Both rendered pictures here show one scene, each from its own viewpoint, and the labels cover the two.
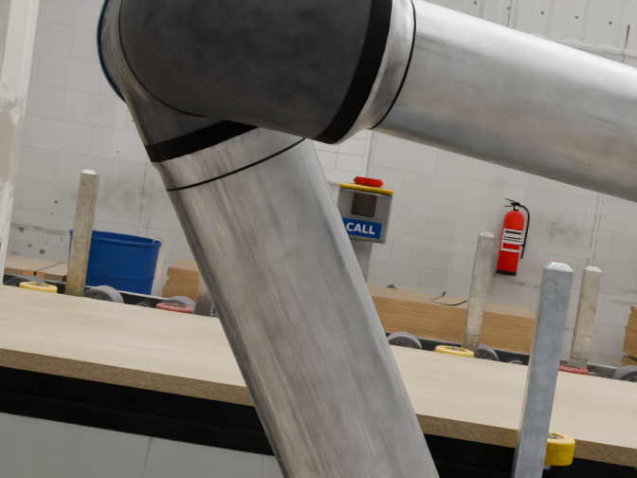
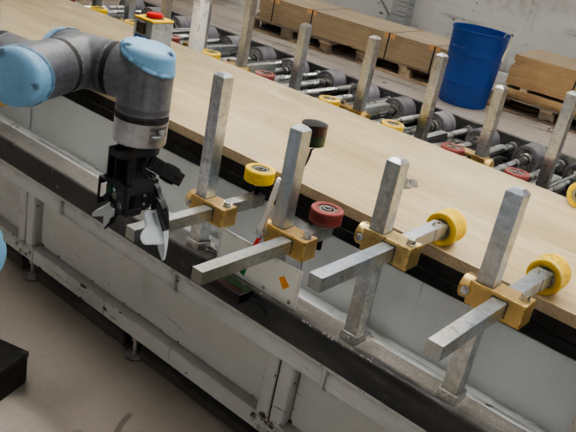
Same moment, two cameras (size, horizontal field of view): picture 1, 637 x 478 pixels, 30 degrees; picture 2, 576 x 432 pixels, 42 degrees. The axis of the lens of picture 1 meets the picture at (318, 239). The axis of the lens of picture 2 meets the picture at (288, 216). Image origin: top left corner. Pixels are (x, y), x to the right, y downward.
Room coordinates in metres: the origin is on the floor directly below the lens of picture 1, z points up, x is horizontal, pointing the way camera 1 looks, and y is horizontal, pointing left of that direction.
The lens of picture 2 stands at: (0.19, -1.40, 1.58)
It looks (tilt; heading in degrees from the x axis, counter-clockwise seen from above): 23 degrees down; 32
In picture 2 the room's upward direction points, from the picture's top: 11 degrees clockwise
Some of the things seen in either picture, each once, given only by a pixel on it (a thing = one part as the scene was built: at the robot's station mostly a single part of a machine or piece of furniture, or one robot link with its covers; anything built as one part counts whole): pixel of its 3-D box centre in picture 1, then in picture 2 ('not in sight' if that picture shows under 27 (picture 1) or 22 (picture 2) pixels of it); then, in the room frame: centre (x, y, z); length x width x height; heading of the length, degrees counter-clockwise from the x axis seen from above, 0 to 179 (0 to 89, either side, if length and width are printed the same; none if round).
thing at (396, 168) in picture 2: not in sight; (371, 262); (1.50, -0.81, 0.89); 0.04 x 0.04 x 0.48; 86
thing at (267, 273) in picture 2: not in sight; (256, 267); (1.50, -0.53, 0.75); 0.26 x 0.01 x 0.10; 86
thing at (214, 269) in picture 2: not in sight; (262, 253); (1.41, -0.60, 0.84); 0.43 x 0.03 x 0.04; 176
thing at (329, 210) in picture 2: not in sight; (323, 228); (1.63, -0.61, 0.85); 0.08 x 0.08 x 0.11
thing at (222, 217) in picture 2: not in sight; (210, 207); (1.54, -0.34, 0.82); 0.14 x 0.06 x 0.05; 86
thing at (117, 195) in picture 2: not in sight; (132, 177); (1.05, -0.54, 1.08); 0.09 x 0.08 x 0.12; 1
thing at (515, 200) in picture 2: not in sight; (481, 302); (1.49, -1.06, 0.93); 0.04 x 0.04 x 0.48; 86
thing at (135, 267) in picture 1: (110, 292); (473, 65); (7.03, 1.18, 0.36); 0.59 x 0.57 x 0.73; 2
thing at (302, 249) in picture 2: not in sight; (288, 237); (1.52, -0.59, 0.85); 0.14 x 0.06 x 0.05; 86
